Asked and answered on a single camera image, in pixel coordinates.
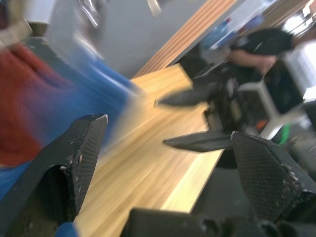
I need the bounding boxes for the beige sock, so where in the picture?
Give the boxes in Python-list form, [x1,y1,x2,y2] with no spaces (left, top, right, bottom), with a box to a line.
[0,17,33,48]

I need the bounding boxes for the clear plastic hanger clip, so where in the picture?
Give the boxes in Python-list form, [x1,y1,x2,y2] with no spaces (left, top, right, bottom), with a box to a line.
[78,0,100,28]

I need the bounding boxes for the orange-red ribbed sock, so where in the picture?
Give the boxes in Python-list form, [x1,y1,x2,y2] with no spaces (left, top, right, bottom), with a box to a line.
[0,43,83,169]

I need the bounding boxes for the person in black shirt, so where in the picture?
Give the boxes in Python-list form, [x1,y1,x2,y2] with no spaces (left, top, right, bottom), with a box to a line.
[226,28,298,75]

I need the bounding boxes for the black and white equipment box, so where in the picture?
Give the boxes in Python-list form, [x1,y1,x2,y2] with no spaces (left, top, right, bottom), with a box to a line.
[263,40,316,116]

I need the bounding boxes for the blue and white poster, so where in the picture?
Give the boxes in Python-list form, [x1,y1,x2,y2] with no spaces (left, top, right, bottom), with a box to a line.
[199,14,265,50]

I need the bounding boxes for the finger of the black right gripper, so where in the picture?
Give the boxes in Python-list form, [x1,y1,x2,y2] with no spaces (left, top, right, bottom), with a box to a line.
[155,86,223,108]
[162,130,233,153]

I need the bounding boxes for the green cable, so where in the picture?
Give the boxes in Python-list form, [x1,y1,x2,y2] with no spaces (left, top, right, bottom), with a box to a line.
[278,123,292,146]

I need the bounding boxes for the blue sock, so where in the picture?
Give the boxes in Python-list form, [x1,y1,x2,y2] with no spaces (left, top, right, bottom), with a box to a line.
[0,46,147,237]

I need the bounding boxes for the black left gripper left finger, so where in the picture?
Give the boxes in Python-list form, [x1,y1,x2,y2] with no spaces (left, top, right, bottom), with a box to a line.
[0,114,109,237]

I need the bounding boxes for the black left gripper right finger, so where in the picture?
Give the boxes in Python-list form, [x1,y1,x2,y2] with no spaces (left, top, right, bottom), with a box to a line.
[230,131,316,223]

